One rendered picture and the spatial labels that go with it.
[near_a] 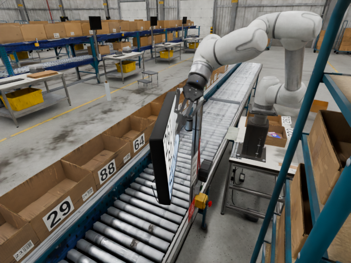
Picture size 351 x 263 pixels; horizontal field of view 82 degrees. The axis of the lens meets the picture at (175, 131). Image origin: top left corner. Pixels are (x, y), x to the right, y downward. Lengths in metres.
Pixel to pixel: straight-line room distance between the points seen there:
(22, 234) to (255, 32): 1.27
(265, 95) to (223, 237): 1.40
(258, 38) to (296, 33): 0.53
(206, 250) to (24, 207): 1.50
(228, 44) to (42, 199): 1.38
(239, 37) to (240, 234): 1.94
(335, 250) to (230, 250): 1.80
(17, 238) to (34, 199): 0.38
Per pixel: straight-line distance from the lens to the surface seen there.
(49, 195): 1.58
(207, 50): 0.85
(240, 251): 2.25
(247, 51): 0.77
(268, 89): 1.75
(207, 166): 1.27
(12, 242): 1.25
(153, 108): 2.33
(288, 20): 1.29
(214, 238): 2.27
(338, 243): 0.49
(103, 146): 1.84
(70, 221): 1.37
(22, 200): 1.54
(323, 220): 0.38
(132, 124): 2.06
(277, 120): 2.78
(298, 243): 0.64
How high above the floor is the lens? 1.88
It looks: 30 degrees down
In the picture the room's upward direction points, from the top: straight up
